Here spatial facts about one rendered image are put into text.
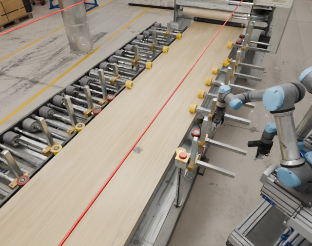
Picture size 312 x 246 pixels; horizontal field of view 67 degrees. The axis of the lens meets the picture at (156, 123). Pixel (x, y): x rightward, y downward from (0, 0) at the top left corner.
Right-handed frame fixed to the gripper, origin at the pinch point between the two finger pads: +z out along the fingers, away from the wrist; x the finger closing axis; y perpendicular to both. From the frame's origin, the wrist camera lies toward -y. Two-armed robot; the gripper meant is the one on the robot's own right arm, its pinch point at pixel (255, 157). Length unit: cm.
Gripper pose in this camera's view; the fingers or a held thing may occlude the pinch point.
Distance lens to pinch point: 200.5
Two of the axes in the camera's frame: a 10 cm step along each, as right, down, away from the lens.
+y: 9.0, 2.8, -3.3
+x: 4.3, -6.0, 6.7
